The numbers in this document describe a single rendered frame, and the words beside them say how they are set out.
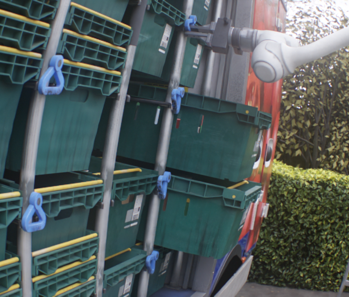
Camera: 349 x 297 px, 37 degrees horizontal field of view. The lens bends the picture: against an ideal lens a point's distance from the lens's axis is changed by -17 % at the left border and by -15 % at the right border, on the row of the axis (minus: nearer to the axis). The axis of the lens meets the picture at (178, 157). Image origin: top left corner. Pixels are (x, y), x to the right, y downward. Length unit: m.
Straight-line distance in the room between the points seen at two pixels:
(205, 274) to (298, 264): 2.26
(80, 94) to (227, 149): 0.75
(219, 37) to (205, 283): 1.08
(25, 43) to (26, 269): 0.47
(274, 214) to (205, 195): 2.68
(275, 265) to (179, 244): 2.66
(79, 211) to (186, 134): 0.67
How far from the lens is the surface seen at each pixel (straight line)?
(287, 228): 4.57
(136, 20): 1.51
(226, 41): 1.86
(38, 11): 1.02
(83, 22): 1.24
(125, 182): 1.66
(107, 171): 1.50
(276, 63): 1.65
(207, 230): 1.97
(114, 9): 1.41
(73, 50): 1.19
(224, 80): 2.40
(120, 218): 1.72
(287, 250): 4.57
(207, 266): 2.42
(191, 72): 2.23
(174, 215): 1.99
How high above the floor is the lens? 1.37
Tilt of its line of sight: 4 degrees down
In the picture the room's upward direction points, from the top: 9 degrees clockwise
